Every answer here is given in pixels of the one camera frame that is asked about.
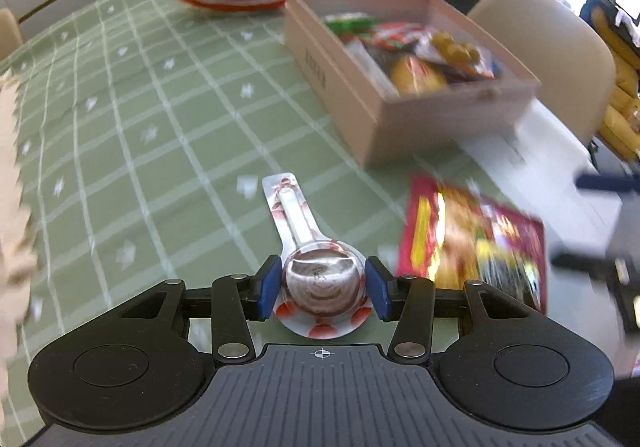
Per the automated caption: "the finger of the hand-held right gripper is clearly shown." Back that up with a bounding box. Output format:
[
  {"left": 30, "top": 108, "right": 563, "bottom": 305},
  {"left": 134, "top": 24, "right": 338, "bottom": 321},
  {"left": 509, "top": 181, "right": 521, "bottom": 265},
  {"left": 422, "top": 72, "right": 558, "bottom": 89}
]
[
  {"left": 549, "top": 251, "right": 617, "bottom": 280},
  {"left": 574, "top": 171, "right": 640, "bottom": 195}
]

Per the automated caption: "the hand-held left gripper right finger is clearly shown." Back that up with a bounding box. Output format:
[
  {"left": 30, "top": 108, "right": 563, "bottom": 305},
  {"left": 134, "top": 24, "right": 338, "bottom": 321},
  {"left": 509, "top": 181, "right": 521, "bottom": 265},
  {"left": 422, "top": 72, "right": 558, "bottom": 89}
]
[{"left": 364, "top": 256, "right": 532, "bottom": 364}]

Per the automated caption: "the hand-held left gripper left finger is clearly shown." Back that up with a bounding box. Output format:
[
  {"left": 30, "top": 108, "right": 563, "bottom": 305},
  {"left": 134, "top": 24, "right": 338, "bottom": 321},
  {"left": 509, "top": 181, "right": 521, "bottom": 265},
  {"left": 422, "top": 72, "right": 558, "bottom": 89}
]
[{"left": 117, "top": 254, "right": 282, "bottom": 364}]

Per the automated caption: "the spoon-shaped chocolate packet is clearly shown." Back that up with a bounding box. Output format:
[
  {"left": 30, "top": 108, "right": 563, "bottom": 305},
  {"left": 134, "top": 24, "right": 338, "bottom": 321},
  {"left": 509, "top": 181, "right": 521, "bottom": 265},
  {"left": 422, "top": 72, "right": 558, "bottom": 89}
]
[{"left": 261, "top": 171, "right": 375, "bottom": 340}]

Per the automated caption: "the red yellow snack packet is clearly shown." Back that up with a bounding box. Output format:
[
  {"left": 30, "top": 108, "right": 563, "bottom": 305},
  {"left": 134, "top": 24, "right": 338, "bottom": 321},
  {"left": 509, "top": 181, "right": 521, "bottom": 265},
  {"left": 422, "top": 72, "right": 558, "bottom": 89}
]
[{"left": 396, "top": 174, "right": 547, "bottom": 314}]

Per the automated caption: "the tan cardboard box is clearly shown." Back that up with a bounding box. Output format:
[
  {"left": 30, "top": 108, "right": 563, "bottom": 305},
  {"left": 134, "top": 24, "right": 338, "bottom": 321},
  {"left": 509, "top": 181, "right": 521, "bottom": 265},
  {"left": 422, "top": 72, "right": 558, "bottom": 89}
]
[{"left": 282, "top": 0, "right": 542, "bottom": 167}]

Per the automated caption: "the white paper sheet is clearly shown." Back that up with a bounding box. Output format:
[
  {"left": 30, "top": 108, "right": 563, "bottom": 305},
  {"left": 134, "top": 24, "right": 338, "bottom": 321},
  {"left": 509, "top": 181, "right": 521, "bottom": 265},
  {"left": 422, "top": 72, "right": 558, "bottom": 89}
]
[{"left": 461, "top": 100, "right": 623, "bottom": 250}]

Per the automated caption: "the yellow soft item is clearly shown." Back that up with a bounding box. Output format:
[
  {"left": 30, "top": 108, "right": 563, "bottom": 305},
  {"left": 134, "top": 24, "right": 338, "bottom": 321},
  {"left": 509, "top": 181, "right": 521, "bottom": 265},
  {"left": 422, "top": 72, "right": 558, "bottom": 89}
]
[{"left": 590, "top": 4, "right": 640, "bottom": 164}]

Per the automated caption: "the beige chair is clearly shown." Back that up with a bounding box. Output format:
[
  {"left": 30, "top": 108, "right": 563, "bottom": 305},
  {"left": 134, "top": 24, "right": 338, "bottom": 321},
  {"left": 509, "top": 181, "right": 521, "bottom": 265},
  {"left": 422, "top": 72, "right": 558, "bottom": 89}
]
[
  {"left": 466, "top": 0, "right": 617, "bottom": 148},
  {"left": 0, "top": 8, "right": 24, "bottom": 57}
]

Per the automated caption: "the clear packet of yellow balls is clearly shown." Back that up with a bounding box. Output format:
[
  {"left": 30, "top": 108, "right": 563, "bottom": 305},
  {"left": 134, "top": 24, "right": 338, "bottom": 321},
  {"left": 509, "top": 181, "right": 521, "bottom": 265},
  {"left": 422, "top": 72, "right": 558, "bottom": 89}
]
[{"left": 416, "top": 28, "right": 501, "bottom": 79}]

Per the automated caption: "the orange round snack packet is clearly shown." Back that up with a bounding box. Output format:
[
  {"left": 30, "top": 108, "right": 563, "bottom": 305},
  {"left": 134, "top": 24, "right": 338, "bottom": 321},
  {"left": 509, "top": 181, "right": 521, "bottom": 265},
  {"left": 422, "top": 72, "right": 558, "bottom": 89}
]
[{"left": 389, "top": 54, "right": 449, "bottom": 96}]

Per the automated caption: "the green checkered tablecloth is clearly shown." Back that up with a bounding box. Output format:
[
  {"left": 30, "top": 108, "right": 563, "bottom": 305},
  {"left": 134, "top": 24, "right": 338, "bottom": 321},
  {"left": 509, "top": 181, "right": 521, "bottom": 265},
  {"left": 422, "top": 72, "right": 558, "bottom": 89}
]
[{"left": 0, "top": 0, "right": 593, "bottom": 447}]

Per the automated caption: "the cream lace cloth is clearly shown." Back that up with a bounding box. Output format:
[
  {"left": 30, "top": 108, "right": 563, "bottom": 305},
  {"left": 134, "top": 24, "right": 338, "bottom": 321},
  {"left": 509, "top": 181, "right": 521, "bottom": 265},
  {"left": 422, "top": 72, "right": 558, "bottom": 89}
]
[{"left": 0, "top": 72, "right": 40, "bottom": 395}]

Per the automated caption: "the green red snack packet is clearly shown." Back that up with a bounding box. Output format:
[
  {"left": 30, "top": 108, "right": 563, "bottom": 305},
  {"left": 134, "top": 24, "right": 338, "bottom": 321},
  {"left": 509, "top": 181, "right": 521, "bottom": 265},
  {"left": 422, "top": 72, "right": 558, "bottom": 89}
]
[{"left": 323, "top": 12, "right": 378, "bottom": 42}]

